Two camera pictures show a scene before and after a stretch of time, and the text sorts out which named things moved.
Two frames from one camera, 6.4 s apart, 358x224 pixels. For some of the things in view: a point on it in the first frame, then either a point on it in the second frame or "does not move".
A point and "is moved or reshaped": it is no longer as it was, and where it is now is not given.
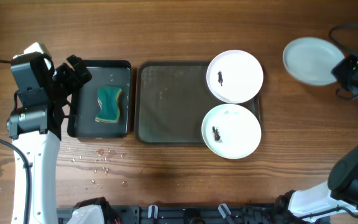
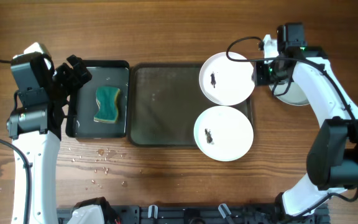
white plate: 234,76 is moved or reshaped
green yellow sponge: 109,98 does not move
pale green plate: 311,60 is moved or reshaped
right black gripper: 343,70 → 260,73
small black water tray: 100,107 does not move
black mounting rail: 191,214 does not move
